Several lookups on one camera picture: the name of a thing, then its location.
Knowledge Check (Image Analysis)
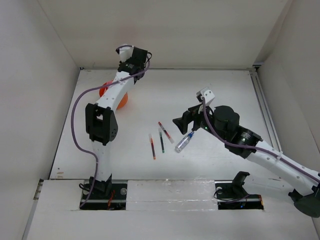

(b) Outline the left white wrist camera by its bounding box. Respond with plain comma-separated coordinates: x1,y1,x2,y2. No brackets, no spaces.
115,44,134,63

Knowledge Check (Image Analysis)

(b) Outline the green pen refill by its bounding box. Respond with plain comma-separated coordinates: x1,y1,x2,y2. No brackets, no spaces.
158,128,165,154

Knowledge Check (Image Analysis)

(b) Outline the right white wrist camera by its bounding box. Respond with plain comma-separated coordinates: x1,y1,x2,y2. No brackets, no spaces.
196,87,216,107

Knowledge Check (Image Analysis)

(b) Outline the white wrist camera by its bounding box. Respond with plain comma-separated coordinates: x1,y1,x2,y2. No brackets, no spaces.
196,87,216,107
115,44,134,63

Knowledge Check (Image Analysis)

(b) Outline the red pen refill with white end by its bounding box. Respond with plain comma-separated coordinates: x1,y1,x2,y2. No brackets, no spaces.
158,121,174,144

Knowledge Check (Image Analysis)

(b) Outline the aluminium rail right edge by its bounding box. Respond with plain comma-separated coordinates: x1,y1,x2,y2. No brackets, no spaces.
248,65,282,152

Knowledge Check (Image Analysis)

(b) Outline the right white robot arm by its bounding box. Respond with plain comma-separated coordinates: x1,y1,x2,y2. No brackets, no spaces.
172,104,320,218

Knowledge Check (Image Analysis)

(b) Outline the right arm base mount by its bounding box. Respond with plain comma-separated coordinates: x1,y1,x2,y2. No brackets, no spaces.
213,182,264,210

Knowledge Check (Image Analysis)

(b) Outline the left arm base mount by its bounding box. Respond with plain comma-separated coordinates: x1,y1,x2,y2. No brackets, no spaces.
79,182,128,211

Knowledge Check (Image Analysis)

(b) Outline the orange round compartment organizer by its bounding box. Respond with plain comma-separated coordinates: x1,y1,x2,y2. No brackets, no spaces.
97,81,128,110

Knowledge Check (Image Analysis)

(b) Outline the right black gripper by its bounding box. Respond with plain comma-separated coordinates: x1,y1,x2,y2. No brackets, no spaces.
172,100,227,142

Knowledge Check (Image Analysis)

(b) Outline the clear spray bottle blue nozzle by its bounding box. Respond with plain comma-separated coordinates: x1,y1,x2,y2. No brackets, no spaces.
175,131,194,153

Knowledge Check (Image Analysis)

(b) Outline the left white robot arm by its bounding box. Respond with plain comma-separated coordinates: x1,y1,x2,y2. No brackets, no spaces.
85,47,151,199

